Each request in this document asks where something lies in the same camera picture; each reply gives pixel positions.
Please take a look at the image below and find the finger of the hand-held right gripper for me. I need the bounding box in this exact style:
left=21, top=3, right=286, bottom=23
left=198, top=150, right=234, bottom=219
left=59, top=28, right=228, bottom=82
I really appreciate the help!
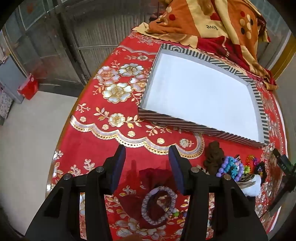
left=272, top=148, right=291, bottom=174

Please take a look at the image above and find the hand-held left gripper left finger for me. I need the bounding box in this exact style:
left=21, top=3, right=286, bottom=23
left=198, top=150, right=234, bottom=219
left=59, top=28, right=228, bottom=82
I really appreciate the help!
left=24, top=144, right=127, bottom=241

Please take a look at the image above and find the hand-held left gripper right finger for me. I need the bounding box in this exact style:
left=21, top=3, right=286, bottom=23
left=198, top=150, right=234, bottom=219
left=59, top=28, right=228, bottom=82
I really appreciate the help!
left=168, top=145, right=269, bottom=241

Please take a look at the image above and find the silver beaded bracelet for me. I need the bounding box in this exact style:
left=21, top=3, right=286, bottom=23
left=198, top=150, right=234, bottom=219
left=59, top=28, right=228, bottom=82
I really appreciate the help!
left=141, top=186, right=177, bottom=225

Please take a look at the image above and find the red sheer hair bow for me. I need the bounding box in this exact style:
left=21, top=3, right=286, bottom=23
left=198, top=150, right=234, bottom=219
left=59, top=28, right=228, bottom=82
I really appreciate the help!
left=120, top=168, right=183, bottom=230

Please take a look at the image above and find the white fluffy scrunchie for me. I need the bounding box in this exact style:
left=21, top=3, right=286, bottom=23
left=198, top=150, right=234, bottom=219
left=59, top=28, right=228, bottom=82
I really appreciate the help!
left=242, top=175, right=262, bottom=197

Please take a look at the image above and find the brown scrunchie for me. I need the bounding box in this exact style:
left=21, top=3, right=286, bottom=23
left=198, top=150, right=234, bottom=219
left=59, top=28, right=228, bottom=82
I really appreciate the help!
left=203, top=141, right=225, bottom=175

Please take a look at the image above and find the purple bead bracelet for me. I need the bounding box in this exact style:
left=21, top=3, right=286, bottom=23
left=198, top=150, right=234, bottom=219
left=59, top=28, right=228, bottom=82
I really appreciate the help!
left=216, top=156, right=245, bottom=181

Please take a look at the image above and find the turquoise bead bracelet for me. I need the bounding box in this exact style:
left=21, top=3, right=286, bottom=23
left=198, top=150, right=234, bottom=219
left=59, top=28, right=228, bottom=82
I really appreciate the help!
left=224, top=158, right=240, bottom=176

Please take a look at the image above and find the striped shallow cardboard box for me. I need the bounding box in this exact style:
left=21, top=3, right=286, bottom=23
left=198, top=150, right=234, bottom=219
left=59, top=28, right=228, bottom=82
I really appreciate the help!
left=138, top=44, right=270, bottom=149

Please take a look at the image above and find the black scrunchie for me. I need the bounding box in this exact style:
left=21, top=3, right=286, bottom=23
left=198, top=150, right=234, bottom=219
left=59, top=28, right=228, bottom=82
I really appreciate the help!
left=253, top=161, right=266, bottom=179

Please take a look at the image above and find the leopard print hair bow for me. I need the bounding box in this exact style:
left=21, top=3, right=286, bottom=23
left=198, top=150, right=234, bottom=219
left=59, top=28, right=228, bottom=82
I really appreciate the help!
left=232, top=155, right=258, bottom=189

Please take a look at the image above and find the red floral tablecloth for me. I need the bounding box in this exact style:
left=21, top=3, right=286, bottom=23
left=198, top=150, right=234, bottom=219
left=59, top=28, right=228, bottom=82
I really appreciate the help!
left=46, top=30, right=289, bottom=241

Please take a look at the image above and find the grey metal cabinet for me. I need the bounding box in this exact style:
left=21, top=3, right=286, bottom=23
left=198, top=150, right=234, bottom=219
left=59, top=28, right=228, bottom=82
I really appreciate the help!
left=0, top=56, right=25, bottom=105

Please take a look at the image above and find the orange patterned blanket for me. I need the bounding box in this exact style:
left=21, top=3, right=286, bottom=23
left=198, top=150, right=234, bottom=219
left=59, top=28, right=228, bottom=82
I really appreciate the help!
left=132, top=0, right=278, bottom=90

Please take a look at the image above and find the glass block window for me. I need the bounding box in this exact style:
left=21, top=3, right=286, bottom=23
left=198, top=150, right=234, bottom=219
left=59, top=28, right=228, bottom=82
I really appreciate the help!
left=18, top=0, right=59, bottom=31

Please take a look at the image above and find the rainbow translucent bead bracelet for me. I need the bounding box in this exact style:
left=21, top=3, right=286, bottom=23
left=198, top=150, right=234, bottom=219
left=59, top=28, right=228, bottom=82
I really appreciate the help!
left=245, top=155, right=260, bottom=167

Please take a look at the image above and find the mixed colour bead bracelet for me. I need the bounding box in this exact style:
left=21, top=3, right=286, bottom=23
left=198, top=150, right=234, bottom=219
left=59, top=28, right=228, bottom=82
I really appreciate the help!
left=171, top=208, right=188, bottom=218

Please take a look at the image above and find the yellow wooden door frame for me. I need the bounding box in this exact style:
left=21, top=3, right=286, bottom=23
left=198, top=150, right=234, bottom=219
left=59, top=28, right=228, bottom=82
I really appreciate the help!
left=269, top=31, right=292, bottom=78

